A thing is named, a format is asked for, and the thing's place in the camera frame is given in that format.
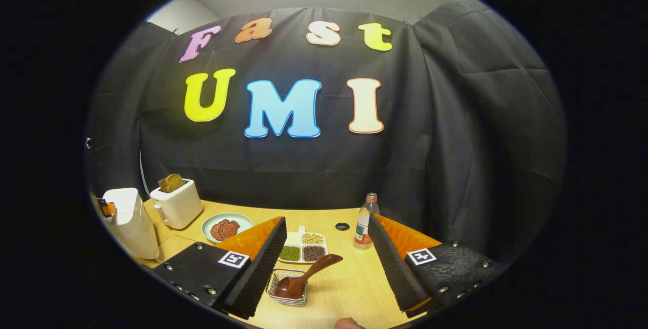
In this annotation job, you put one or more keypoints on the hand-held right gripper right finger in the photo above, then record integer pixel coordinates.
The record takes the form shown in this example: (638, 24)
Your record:
(397, 278)

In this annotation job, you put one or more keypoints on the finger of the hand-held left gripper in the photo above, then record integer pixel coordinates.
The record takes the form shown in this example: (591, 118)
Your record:
(107, 208)

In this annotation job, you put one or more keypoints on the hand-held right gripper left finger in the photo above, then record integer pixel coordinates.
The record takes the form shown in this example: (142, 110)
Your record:
(255, 278)

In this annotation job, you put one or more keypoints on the white rice cooker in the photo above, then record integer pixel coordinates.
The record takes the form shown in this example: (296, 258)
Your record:
(134, 228)

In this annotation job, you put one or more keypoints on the brown wooden spoon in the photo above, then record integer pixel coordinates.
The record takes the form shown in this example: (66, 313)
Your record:
(309, 274)

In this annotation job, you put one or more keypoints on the red meat slices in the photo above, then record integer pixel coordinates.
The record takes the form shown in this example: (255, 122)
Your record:
(225, 230)

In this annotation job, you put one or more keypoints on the white divided grain dish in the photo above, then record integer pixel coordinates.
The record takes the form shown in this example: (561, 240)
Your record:
(304, 246)

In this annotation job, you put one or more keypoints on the clear plastic water bottle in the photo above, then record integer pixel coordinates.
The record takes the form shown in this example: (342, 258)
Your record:
(363, 230)

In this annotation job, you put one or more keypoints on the pale green plate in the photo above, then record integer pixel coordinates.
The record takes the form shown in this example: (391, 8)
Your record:
(245, 220)

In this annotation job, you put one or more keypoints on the brown bread slice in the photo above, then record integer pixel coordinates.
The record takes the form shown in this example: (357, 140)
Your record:
(171, 183)

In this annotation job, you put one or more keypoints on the white toaster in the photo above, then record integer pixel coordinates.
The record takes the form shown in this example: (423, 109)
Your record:
(179, 207)

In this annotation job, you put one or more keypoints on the black backdrop cloth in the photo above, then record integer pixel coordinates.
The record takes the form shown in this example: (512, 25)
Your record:
(304, 167)

